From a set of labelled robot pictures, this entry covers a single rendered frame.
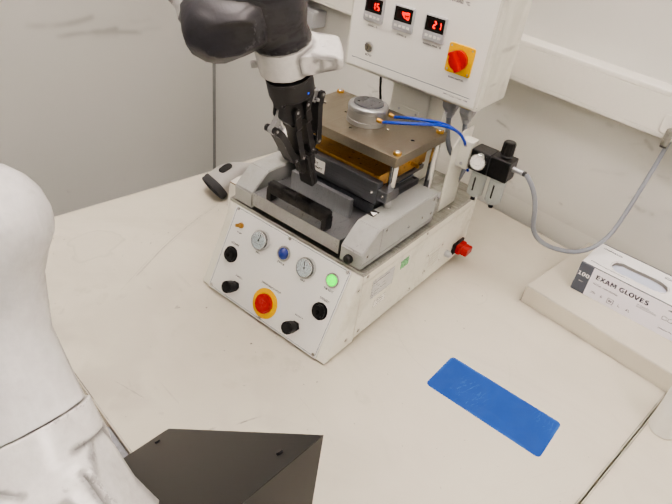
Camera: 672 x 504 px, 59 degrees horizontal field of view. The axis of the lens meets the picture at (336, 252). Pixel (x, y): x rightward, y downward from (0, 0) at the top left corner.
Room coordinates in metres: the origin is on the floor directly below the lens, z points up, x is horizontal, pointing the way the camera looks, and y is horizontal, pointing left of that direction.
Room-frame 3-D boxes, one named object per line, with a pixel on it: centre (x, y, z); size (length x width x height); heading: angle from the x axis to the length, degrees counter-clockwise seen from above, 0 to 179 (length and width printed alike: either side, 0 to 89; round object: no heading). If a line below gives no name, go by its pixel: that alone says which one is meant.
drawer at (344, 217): (1.06, 0.00, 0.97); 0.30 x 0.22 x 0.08; 146
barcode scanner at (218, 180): (1.38, 0.28, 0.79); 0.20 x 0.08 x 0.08; 138
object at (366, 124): (1.11, -0.06, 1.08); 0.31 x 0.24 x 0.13; 56
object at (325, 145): (1.09, -0.03, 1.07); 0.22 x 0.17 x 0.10; 56
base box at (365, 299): (1.08, -0.03, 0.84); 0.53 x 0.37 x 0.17; 146
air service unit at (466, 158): (1.08, -0.28, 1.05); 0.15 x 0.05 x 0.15; 56
